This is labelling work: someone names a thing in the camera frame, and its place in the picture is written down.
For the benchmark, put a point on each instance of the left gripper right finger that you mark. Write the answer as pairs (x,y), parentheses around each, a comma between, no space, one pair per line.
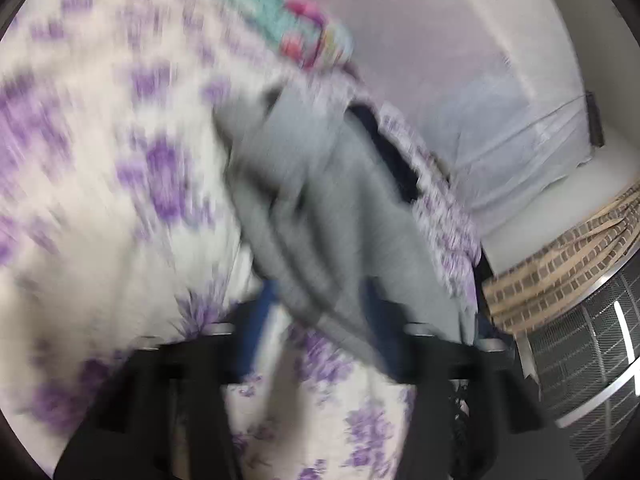
(473,416)

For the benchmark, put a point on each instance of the grey sweatpants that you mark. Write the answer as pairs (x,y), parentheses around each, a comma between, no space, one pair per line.
(322,215)

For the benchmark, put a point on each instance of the beige striped curtain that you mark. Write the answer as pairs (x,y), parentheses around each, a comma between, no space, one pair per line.
(550,281)

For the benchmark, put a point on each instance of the pale lilac headboard cover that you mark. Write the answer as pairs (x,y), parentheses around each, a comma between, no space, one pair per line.
(493,88)

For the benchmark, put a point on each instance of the colourful floral folded blanket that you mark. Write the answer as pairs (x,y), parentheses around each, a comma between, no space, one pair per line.
(299,30)

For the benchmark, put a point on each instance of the purple floral bedspread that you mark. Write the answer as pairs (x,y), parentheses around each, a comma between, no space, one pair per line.
(116,222)

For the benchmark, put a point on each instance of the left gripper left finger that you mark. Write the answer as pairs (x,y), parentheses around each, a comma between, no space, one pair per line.
(127,433)

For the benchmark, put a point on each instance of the black folded garment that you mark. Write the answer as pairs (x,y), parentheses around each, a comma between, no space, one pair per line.
(406,180)

